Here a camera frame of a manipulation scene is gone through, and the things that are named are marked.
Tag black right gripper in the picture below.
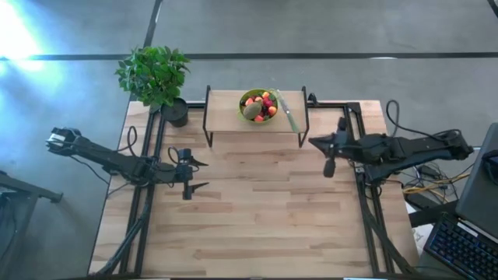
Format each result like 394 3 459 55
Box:
307 116 391 180

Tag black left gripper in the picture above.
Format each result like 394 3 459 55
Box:
153 147 210 201

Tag knife with green handle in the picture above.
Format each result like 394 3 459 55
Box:
274 89 301 134

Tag green plastic colander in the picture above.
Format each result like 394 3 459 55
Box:
238 88 279 124

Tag wooden shelf riser black legs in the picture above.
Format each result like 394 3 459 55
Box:
202 84 311 149

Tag black power brick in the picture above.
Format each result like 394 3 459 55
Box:
418 164 440 179

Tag green plant in black pot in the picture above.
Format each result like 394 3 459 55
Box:
114 45 191 128

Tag white paper sheet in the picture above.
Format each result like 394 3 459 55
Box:
411 223 435 256

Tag large computer monitor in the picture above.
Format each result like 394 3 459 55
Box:
454 121 498 243

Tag dark round device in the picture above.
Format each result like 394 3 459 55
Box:
481 149 498 177

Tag backlit computer keyboard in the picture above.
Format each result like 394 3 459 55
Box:
423 215 498 280

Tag dark grey stand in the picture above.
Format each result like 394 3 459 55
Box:
0 170 64 280

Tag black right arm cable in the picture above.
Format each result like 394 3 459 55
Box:
385 100 462 143

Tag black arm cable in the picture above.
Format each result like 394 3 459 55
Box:
385 100 462 143
68 124 180 184

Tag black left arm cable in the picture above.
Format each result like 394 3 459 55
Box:
68 124 180 184

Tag yellow floor cable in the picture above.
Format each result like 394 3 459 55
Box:
402 172 472 196

